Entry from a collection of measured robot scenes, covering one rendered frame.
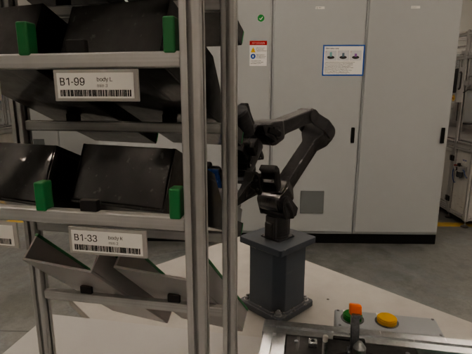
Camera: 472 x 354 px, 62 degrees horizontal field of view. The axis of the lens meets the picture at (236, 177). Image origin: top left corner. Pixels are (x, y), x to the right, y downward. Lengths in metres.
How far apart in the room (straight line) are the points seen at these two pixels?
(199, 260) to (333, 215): 3.47
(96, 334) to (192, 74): 0.82
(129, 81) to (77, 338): 0.79
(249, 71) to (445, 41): 1.69
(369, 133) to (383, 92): 0.38
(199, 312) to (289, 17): 3.35
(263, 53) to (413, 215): 2.05
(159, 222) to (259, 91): 3.21
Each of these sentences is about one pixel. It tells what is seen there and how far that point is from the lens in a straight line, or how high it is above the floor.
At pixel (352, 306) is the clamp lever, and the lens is 0.74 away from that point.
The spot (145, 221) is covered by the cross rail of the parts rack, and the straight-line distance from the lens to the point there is 0.41.
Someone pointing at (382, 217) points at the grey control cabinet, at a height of 0.28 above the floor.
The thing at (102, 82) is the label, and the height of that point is 1.44.
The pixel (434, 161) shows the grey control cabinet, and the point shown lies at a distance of 4.02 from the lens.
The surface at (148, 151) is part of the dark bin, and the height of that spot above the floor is 1.37.
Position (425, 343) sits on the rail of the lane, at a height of 0.96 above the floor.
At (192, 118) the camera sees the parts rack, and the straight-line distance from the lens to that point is 0.38.
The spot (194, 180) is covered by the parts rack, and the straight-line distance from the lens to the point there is 0.39.
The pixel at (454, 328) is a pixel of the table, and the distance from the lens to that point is 1.18.
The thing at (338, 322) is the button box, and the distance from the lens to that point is 0.91.
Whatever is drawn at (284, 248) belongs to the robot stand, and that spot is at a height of 1.06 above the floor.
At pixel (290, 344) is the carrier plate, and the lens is 0.81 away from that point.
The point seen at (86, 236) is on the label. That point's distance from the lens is 0.45.
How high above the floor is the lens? 1.44
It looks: 12 degrees down
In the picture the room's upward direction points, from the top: straight up
